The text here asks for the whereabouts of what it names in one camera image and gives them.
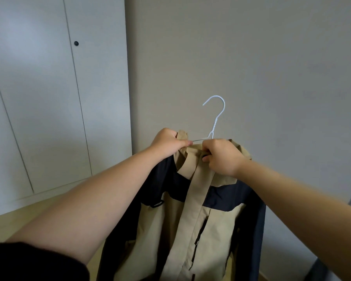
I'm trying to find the person's right hand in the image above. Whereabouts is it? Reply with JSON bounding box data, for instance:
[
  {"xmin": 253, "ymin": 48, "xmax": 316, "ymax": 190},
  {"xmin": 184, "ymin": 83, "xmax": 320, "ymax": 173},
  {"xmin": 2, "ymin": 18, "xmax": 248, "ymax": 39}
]
[{"xmin": 200, "ymin": 139, "xmax": 250, "ymax": 178}]

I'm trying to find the white wire hanger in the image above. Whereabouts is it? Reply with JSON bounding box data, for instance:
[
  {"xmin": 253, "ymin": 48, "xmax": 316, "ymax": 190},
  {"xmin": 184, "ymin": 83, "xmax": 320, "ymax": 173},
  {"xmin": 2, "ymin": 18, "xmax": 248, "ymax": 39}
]
[{"xmin": 190, "ymin": 94, "xmax": 227, "ymax": 144}]

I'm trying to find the tan and black jacket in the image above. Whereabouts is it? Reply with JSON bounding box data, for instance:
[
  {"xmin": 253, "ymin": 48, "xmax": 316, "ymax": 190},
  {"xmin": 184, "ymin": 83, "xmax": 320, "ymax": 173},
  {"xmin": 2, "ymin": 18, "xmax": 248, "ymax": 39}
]
[{"xmin": 96, "ymin": 130, "xmax": 268, "ymax": 281}]

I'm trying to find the person's left hand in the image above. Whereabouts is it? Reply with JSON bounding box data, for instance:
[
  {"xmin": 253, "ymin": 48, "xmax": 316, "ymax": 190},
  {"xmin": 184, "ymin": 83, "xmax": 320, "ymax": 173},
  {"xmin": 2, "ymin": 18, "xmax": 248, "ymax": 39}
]
[{"xmin": 149, "ymin": 127, "xmax": 194, "ymax": 162}]

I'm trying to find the white wardrobe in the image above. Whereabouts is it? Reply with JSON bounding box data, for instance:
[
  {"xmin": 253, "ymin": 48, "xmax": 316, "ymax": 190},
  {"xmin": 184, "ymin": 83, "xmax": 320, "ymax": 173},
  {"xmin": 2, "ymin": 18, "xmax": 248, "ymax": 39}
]
[{"xmin": 0, "ymin": 0, "xmax": 133, "ymax": 220}]

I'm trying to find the person's right forearm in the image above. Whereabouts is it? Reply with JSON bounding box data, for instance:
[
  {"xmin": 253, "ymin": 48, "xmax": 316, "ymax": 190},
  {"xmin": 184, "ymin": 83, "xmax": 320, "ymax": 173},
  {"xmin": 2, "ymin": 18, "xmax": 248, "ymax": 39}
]
[{"xmin": 237, "ymin": 160, "xmax": 351, "ymax": 281}]

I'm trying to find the person's left forearm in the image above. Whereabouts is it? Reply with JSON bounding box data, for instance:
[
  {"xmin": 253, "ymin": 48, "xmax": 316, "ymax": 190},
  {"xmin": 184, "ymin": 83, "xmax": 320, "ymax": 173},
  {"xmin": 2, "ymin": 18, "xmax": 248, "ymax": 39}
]
[{"xmin": 6, "ymin": 148, "xmax": 166, "ymax": 266}]

